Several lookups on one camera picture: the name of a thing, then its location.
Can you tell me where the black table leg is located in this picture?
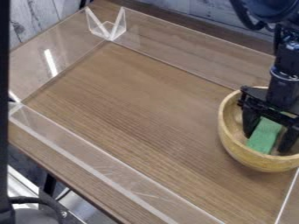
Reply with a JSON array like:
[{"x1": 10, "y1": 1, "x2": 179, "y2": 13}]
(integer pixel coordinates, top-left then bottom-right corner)
[{"x1": 43, "y1": 174, "x2": 58, "y2": 197}]

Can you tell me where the green rectangular block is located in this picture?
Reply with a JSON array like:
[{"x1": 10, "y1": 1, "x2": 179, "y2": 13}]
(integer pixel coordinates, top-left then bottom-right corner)
[{"x1": 246, "y1": 116, "x2": 286, "y2": 155}]

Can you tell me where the brown wooden bowl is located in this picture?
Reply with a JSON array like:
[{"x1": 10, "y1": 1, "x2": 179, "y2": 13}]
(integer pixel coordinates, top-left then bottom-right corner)
[{"x1": 218, "y1": 90, "x2": 299, "y2": 172}]

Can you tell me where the black cable bottom left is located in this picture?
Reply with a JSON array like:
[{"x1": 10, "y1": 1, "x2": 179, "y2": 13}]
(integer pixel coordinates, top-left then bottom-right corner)
[{"x1": 10, "y1": 195, "x2": 66, "y2": 224}]

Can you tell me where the clear acrylic tray wall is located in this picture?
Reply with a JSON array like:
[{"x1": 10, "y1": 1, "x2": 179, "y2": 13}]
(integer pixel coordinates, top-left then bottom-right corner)
[{"x1": 10, "y1": 8, "x2": 299, "y2": 224}]

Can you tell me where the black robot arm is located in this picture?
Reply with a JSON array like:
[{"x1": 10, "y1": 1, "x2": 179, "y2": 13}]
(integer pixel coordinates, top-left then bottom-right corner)
[{"x1": 230, "y1": 0, "x2": 299, "y2": 153}]

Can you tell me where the clear acrylic corner bracket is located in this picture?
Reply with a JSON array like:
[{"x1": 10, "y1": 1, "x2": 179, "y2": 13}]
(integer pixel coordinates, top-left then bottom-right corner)
[{"x1": 84, "y1": 7, "x2": 127, "y2": 41}]

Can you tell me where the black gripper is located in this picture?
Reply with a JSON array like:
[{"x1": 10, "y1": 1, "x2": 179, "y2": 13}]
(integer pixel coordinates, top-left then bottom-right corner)
[{"x1": 238, "y1": 66, "x2": 299, "y2": 153}]

